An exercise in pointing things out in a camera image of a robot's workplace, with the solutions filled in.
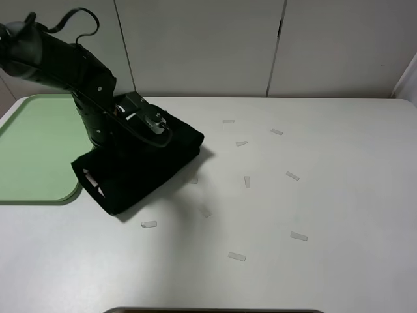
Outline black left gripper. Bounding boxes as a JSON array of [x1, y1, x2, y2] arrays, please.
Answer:
[[113, 91, 153, 137]]

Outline black short sleeve t-shirt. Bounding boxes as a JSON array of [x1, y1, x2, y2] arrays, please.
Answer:
[[71, 110, 204, 215]]

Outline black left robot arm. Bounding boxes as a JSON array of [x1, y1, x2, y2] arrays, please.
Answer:
[[1, 7, 149, 147]]

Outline light green plastic tray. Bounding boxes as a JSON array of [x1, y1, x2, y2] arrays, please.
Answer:
[[1, 95, 93, 205]]

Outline clear tape strip upper middle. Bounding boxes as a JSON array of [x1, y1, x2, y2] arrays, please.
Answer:
[[235, 141, 248, 147]]

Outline clear tape strip near left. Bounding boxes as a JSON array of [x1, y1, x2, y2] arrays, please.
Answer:
[[141, 221, 158, 228]]

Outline clear tape strip lower centre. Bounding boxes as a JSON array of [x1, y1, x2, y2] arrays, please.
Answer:
[[199, 205, 212, 218]]

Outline clear tape strip centre upright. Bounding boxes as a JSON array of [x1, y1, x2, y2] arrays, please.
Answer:
[[244, 176, 251, 188]]

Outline clear tape strip far right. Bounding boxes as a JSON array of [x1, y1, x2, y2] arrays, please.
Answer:
[[270, 129, 283, 136]]

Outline clear tape strip right middle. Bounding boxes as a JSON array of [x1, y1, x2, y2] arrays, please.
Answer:
[[286, 171, 300, 181]]

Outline clear tape strip near centre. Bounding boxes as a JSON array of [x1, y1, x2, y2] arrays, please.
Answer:
[[228, 252, 246, 262]]

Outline clear tape strip near right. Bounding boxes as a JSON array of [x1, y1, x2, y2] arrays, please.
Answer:
[[290, 231, 308, 241]]

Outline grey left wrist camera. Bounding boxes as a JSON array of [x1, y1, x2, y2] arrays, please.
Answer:
[[124, 92, 166, 135]]

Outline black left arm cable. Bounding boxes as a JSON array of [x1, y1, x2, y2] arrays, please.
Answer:
[[19, 7, 173, 148]]

